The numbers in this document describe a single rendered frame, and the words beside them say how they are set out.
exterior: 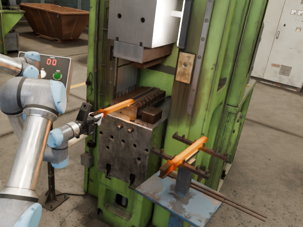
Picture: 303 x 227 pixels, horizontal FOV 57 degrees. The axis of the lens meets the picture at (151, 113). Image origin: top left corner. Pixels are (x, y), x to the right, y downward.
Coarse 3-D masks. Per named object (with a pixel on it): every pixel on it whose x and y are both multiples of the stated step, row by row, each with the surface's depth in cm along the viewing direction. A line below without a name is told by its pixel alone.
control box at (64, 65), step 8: (40, 56) 181; (48, 56) 181; (56, 56) 181; (48, 64) 180; (56, 64) 180; (64, 64) 180; (72, 64) 185; (48, 72) 180; (56, 72) 180; (64, 72) 180; (72, 72) 187; (56, 80) 179; (64, 80) 179
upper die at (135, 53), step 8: (120, 48) 165; (128, 48) 162; (136, 48) 160; (144, 48) 159; (152, 48) 168; (160, 48) 177; (168, 48) 189; (120, 56) 167; (128, 56) 164; (136, 56) 162; (144, 56) 162; (152, 56) 171; (160, 56) 181
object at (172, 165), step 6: (204, 138) 151; (192, 144) 144; (198, 144) 145; (186, 150) 138; (192, 150) 139; (180, 156) 132; (186, 156) 134; (168, 162) 124; (174, 162) 126; (180, 162) 131; (162, 168) 119; (168, 168) 123; (174, 168) 125; (162, 174) 120; (168, 174) 123
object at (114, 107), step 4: (128, 100) 176; (132, 100) 178; (116, 104) 166; (120, 104) 167; (124, 104) 170; (128, 104) 174; (108, 108) 158; (112, 108) 159; (116, 108) 163; (120, 108) 167; (96, 112) 149; (100, 112) 149; (104, 112) 152; (108, 112) 156; (92, 116) 145; (104, 116) 153
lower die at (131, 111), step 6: (138, 90) 206; (144, 90) 204; (156, 90) 204; (162, 90) 208; (120, 96) 190; (126, 96) 188; (132, 96) 190; (144, 96) 190; (156, 96) 195; (162, 96) 205; (114, 102) 180; (120, 102) 178; (150, 102) 188; (126, 108) 177; (132, 108) 174; (138, 108) 174; (126, 114) 178; (132, 114) 176
